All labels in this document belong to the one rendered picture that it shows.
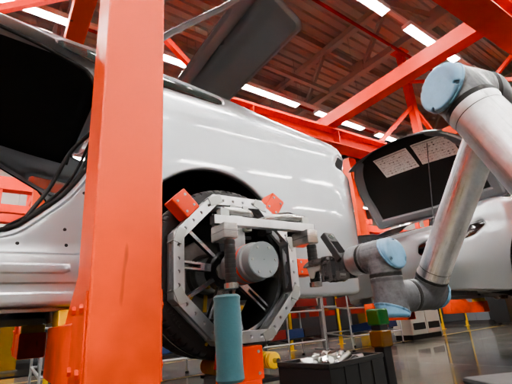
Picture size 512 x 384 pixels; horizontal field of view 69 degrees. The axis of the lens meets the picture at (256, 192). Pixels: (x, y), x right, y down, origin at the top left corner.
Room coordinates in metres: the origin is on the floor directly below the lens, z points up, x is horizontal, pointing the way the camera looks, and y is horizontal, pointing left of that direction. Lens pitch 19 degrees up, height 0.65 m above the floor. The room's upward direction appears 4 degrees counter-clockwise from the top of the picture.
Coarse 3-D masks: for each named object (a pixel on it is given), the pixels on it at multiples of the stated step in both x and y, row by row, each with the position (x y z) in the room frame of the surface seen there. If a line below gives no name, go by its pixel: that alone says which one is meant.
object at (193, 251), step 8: (184, 248) 1.61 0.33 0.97; (192, 248) 1.63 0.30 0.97; (200, 248) 1.65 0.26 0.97; (216, 248) 1.70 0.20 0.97; (184, 256) 1.61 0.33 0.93; (192, 256) 1.63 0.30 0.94; (200, 256) 1.65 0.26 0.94; (208, 256) 1.67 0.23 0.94; (192, 272) 1.61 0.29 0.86; (200, 272) 1.60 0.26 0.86; (192, 280) 1.61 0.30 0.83; (200, 280) 1.60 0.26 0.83; (192, 288) 1.62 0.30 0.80; (200, 296) 1.65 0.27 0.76; (208, 296) 1.67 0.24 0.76; (200, 304) 1.65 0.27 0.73; (208, 304) 1.67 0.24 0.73
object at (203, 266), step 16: (208, 224) 1.67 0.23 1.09; (256, 240) 1.66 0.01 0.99; (272, 240) 1.61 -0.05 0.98; (208, 272) 1.46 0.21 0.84; (240, 288) 1.54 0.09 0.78; (256, 288) 1.76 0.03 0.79; (272, 288) 1.65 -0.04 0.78; (256, 304) 1.58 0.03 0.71; (272, 304) 1.60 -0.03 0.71; (256, 320) 1.59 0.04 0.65
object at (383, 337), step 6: (372, 330) 1.00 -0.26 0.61; (378, 330) 0.98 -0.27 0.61; (384, 330) 0.98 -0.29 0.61; (390, 330) 0.99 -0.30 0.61; (372, 336) 1.00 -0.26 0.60; (378, 336) 0.98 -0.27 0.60; (384, 336) 0.98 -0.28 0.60; (390, 336) 0.99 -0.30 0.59; (372, 342) 1.00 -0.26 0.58; (378, 342) 0.98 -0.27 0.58; (384, 342) 0.97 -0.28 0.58; (390, 342) 0.99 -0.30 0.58
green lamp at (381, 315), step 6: (366, 312) 1.00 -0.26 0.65; (372, 312) 0.99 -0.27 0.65; (378, 312) 0.97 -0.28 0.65; (384, 312) 0.98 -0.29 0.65; (372, 318) 0.99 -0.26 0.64; (378, 318) 0.97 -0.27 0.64; (384, 318) 0.98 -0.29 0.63; (372, 324) 0.99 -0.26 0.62; (378, 324) 0.98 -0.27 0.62; (384, 324) 0.98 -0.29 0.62
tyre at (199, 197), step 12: (204, 192) 1.43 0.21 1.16; (216, 192) 1.46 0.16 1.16; (228, 192) 1.49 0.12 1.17; (168, 216) 1.34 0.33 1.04; (168, 228) 1.34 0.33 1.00; (168, 312) 1.34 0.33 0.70; (168, 324) 1.34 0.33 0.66; (180, 324) 1.36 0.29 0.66; (168, 336) 1.39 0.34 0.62; (180, 336) 1.36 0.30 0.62; (192, 336) 1.39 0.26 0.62; (168, 348) 1.53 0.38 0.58; (180, 348) 1.43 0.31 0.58; (192, 348) 1.39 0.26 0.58; (204, 348) 1.41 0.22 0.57
